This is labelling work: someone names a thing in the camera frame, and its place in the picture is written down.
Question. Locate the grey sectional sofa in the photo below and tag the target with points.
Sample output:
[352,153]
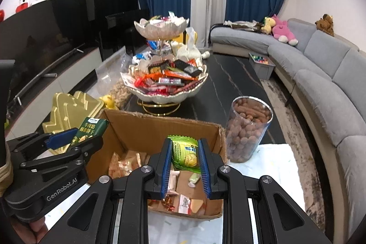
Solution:
[328,84]

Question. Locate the patterned floor rug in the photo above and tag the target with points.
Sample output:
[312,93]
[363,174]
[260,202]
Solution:
[294,129]

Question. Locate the clear candy jar gold lid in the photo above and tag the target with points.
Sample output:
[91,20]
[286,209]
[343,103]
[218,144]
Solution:
[65,106]

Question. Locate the yellow plush toy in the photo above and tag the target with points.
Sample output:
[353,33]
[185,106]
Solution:
[267,26]

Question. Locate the light blue confetti-print cloth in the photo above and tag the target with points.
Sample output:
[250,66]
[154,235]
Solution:
[274,169]

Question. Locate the grey white television cabinet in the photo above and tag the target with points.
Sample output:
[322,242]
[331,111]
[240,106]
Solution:
[71,72]

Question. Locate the brown plush toy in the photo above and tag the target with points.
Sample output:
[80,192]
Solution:
[325,25]

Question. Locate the white plush toy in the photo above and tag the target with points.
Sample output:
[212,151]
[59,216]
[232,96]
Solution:
[187,51]

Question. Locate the large black television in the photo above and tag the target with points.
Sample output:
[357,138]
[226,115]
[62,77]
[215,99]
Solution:
[34,46]

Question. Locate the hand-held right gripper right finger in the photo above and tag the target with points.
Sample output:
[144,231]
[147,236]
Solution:
[205,169]

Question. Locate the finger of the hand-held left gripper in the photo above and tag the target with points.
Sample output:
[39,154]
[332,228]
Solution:
[61,137]
[85,148]

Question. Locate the red heart balloon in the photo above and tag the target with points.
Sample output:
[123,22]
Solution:
[1,15]

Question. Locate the brown cardboard box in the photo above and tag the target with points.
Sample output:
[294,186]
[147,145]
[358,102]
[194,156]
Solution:
[137,128]

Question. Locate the two-tier white snack stand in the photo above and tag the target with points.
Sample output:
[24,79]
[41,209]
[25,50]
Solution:
[160,31]

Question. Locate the black upright piano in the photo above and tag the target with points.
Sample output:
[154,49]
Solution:
[108,15]

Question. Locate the white and red camera robot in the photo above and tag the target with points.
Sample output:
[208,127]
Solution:
[23,4]

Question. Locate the pink plush toy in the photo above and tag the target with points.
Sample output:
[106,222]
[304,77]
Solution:
[283,31]

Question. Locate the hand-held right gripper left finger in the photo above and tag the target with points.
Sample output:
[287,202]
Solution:
[166,169]

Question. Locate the dark green biscuit packet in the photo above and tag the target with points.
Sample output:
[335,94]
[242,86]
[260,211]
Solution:
[88,129]

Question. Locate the yellow plastic object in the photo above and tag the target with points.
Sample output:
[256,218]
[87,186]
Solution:
[183,38]

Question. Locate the light green snack packet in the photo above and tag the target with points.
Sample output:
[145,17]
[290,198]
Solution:
[184,154]

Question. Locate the grey storage bin with toys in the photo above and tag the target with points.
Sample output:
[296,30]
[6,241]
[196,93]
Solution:
[261,66]

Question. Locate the pile of clothes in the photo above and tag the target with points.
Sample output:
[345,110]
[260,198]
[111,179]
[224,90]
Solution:
[243,25]

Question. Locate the person's left hand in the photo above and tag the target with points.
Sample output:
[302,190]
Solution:
[28,231]

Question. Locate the clear plastic bag of peanuts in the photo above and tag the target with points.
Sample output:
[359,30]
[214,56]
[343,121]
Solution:
[114,72]

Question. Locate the clear jar of nuts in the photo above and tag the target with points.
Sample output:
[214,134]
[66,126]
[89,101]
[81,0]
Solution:
[247,132]

